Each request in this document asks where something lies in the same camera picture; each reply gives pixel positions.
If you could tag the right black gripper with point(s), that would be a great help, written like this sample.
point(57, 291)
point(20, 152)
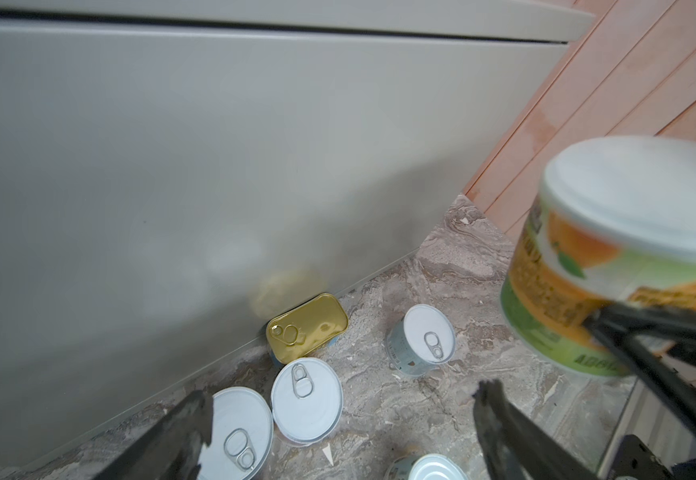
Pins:
point(623, 330)

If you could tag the white lid can front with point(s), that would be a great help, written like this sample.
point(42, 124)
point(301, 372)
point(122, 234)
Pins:
point(424, 467)

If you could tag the grey metal cabinet box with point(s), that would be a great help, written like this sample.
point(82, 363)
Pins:
point(173, 174)

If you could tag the gold rectangular sardine tin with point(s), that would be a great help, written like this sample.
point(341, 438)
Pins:
point(306, 328)

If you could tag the white lid can far right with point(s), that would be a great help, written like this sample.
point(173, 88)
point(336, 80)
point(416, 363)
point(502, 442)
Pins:
point(423, 340)

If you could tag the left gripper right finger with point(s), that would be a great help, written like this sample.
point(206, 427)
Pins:
point(513, 446)

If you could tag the white lid can back centre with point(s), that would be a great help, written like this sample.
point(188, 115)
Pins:
point(307, 401)

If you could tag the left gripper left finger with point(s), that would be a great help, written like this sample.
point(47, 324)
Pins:
point(172, 447)

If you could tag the white lid can back left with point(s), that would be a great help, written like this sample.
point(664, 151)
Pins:
point(242, 435)

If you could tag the white lid can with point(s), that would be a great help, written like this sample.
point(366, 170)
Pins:
point(424, 467)
point(423, 340)
point(307, 401)
point(242, 435)

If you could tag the orange green label can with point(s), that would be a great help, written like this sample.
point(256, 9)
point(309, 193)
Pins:
point(614, 220)

